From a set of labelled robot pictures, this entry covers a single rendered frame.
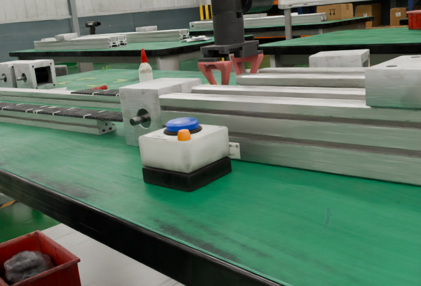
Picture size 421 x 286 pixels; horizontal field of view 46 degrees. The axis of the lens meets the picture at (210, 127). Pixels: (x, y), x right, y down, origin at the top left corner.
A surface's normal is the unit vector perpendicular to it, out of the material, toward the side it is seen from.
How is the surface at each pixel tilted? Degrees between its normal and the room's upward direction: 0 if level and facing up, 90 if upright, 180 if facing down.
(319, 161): 90
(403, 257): 0
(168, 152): 90
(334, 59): 90
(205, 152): 90
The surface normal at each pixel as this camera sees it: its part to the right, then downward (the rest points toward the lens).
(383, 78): -0.64, 0.23
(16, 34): 0.69, 0.10
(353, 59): -0.45, 0.24
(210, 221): -0.10, -0.97
